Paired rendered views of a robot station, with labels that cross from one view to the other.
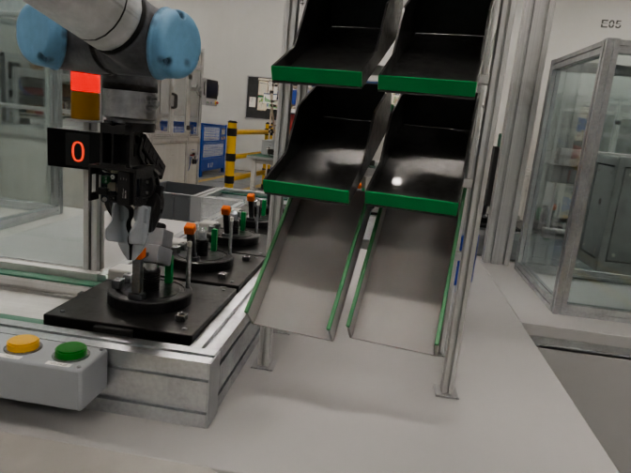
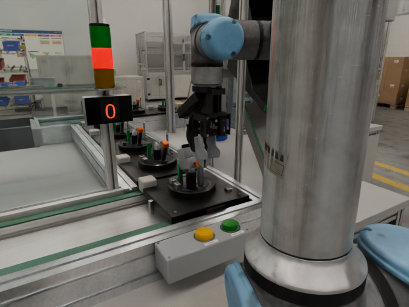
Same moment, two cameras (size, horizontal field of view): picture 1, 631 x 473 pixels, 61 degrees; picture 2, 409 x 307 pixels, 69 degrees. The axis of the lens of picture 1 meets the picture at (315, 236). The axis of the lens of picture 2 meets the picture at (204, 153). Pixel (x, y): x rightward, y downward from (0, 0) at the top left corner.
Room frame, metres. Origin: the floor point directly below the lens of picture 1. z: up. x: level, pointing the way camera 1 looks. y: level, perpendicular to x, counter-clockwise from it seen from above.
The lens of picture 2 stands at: (0.22, 0.74, 1.34)
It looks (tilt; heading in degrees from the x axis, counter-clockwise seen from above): 18 degrees down; 322
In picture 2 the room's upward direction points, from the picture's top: straight up
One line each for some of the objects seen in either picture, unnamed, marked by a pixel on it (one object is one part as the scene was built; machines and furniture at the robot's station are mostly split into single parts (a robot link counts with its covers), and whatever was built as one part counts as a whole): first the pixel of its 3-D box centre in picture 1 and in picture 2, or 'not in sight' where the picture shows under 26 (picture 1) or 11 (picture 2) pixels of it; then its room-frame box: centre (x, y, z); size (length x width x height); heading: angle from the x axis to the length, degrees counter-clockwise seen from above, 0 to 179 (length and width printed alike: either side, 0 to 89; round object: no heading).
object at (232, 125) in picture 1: (267, 156); not in sight; (9.38, 0.96, 0.58); 3.40 x 0.20 x 1.15; 167
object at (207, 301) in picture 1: (150, 304); (191, 192); (0.88, 0.27, 0.96); 0.24 x 0.24 x 0.02; 83
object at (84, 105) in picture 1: (85, 105); (104, 78); (1.02, 0.45, 1.28); 0.05 x 0.05 x 0.05
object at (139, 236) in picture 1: (136, 234); (212, 151); (0.79, 0.27, 1.11); 0.06 x 0.03 x 0.09; 173
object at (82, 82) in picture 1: (85, 78); (102, 58); (1.02, 0.45, 1.33); 0.05 x 0.05 x 0.05
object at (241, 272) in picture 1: (201, 244); (156, 152); (1.14, 0.24, 1.01); 0.24 x 0.24 x 0.13; 83
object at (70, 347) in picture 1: (70, 354); (230, 226); (0.67, 0.31, 0.96); 0.04 x 0.04 x 0.02
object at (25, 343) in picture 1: (23, 346); (204, 235); (0.68, 0.38, 0.96); 0.04 x 0.04 x 0.02
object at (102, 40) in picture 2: not in sight; (100, 37); (1.02, 0.45, 1.38); 0.05 x 0.05 x 0.05
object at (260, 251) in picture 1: (233, 224); (134, 137); (1.38, 0.22, 1.01); 0.24 x 0.24 x 0.13; 83
